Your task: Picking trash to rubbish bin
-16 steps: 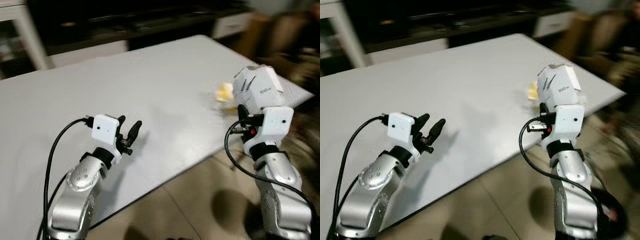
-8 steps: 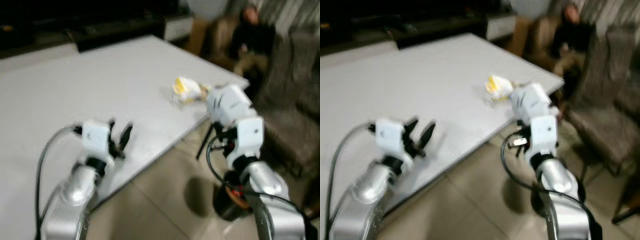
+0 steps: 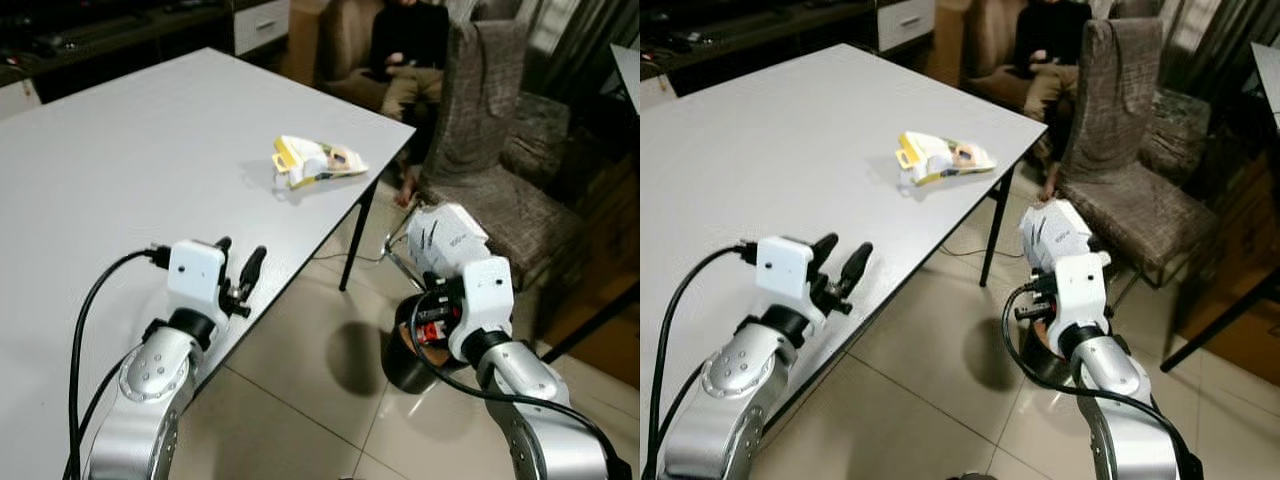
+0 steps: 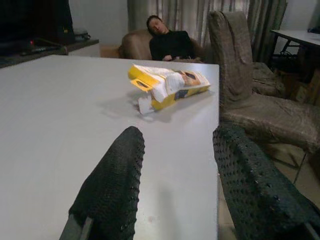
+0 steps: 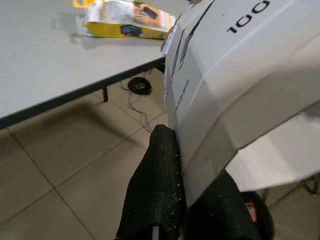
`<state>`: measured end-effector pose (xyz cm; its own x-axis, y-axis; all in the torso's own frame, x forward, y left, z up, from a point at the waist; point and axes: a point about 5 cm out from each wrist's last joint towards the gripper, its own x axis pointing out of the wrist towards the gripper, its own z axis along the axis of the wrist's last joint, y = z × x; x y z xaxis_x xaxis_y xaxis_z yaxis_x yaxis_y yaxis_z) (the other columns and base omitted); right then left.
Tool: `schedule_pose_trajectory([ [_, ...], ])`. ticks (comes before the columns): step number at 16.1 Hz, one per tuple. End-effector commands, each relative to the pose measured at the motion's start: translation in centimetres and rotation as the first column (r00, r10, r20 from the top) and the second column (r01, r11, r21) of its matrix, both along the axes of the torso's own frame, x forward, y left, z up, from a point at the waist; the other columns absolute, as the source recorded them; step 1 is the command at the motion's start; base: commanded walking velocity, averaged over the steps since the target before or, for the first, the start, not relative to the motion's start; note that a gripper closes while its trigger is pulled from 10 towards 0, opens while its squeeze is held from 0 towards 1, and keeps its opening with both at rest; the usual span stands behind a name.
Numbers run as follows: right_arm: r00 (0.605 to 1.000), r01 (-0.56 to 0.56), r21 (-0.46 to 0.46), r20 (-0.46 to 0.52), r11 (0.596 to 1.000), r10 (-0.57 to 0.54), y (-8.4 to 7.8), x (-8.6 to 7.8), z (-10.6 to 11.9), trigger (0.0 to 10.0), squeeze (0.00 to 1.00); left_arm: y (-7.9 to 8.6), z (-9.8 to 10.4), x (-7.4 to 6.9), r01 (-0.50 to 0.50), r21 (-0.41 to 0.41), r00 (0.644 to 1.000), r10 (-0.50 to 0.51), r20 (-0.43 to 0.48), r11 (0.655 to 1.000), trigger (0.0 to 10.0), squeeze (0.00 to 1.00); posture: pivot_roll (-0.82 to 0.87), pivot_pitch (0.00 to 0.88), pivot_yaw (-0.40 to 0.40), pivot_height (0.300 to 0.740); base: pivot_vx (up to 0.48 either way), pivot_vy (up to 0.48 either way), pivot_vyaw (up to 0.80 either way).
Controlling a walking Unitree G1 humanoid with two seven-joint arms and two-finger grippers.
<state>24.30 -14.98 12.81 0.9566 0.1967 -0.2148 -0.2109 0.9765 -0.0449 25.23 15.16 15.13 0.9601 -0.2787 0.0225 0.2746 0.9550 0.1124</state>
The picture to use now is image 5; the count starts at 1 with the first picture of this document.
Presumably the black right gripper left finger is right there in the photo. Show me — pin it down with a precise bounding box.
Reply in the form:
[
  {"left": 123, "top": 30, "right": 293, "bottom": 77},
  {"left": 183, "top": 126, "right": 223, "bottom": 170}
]
[{"left": 115, "top": 124, "right": 188, "bottom": 240}]

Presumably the black rubbish bin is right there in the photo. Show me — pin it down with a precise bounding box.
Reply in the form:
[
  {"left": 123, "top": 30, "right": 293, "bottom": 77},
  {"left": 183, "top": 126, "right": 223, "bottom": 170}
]
[{"left": 240, "top": 191, "right": 275, "bottom": 240}]

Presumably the white table with black edge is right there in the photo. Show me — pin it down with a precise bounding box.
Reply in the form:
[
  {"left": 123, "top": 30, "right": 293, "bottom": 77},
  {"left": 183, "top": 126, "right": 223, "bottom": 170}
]
[{"left": 0, "top": 0, "right": 191, "bottom": 130}]

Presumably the black coiled cable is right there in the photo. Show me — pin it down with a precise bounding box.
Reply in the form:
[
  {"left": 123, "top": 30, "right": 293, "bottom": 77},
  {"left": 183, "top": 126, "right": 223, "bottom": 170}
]
[{"left": 119, "top": 76, "right": 154, "bottom": 133}]

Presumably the red and white wrapper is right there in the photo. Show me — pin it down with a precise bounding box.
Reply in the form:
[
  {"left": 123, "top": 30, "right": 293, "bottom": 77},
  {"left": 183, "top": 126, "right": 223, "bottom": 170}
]
[{"left": 244, "top": 199, "right": 258, "bottom": 223}]

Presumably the white cardboard box with print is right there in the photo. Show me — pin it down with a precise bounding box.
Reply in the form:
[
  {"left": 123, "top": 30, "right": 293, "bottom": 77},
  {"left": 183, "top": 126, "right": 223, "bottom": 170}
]
[{"left": 159, "top": 0, "right": 320, "bottom": 209}]

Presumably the yellow and white product box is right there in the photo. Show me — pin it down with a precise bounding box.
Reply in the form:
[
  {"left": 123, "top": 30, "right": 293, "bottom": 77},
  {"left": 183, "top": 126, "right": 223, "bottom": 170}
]
[{"left": 72, "top": 0, "right": 177, "bottom": 40}]

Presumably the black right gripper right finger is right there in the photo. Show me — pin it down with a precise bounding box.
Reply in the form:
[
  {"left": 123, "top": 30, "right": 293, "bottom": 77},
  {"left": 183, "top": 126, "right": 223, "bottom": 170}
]
[{"left": 185, "top": 169, "right": 263, "bottom": 240}]

